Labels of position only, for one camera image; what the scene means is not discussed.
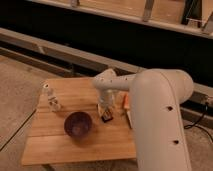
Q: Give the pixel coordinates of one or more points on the white ribbed gripper body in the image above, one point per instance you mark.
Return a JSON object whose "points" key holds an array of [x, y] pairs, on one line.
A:
{"points": [[106, 98]]}

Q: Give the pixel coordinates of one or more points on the black eraser bar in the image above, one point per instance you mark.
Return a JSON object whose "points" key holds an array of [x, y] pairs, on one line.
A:
{"points": [[105, 113]]}

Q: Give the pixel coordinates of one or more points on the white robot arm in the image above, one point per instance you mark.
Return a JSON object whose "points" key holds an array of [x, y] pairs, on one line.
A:
{"points": [[155, 99]]}

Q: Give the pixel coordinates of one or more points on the orange carrot toy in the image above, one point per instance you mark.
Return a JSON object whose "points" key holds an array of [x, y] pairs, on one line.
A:
{"points": [[126, 104]]}

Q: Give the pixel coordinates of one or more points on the purple bowl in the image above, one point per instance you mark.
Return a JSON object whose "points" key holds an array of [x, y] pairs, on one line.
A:
{"points": [[78, 124]]}

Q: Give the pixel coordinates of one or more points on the wooden table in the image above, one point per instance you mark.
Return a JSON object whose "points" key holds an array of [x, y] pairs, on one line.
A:
{"points": [[47, 143]]}

